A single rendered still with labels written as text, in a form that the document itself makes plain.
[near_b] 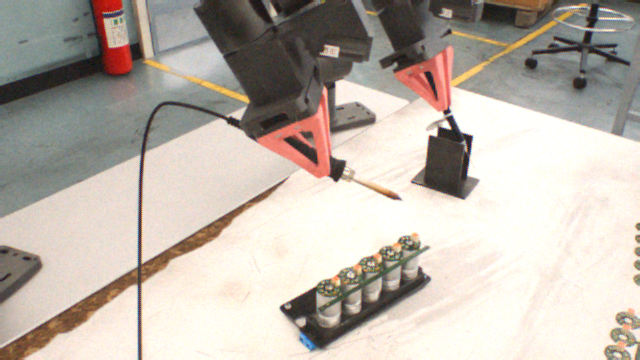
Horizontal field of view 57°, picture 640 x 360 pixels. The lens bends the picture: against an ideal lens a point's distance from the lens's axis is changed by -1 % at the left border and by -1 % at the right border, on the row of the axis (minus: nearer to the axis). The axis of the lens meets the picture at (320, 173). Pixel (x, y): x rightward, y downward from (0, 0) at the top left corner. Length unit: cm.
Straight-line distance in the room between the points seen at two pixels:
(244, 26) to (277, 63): 4
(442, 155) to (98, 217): 47
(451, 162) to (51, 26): 267
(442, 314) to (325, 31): 32
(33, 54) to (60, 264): 254
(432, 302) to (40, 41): 281
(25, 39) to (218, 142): 233
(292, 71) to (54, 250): 41
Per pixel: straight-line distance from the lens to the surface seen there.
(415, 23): 78
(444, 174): 86
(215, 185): 87
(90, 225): 83
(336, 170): 60
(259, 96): 56
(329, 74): 93
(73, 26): 334
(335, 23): 53
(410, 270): 66
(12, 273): 77
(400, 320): 66
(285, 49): 53
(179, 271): 73
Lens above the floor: 121
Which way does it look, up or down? 32 degrees down
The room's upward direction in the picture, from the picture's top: straight up
